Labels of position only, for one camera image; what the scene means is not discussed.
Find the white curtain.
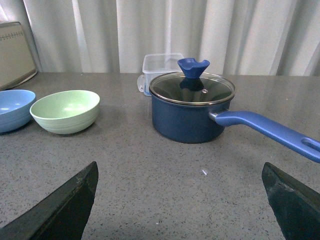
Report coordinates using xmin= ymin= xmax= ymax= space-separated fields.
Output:
xmin=0 ymin=0 xmax=320 ymax=76

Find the green bowl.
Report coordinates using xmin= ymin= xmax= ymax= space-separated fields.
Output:
xmin=29 ymin=90 xmax=101 ymax=135

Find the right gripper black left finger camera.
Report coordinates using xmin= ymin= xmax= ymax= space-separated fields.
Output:
xmin=0 ymin=161 xmax=99 ymax=240

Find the glass lid with blue knob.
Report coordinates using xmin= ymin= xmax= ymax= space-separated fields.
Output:
xmin=149 ymin=58 xmax=236 ymax=106

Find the cream two-slot toaster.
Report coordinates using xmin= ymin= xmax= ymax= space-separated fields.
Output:
xmin=0 ymin=22 xmax=38 ymax=91

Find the blue bowl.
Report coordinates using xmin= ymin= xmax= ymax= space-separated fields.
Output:
xmin=0 ymin=89 xmax=37 ymax=134

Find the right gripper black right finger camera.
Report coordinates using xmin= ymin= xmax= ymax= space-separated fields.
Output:
xmin=261 ymin=162 xmax=320 ymax=240

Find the dark blue saucepan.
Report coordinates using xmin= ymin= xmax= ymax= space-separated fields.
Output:
xmin=151 ymin=96 xmax=320 ymax=163

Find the clear plastic food container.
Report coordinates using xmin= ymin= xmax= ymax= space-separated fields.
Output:
xmin=137 ymin=53 xmax=184 ymax=97

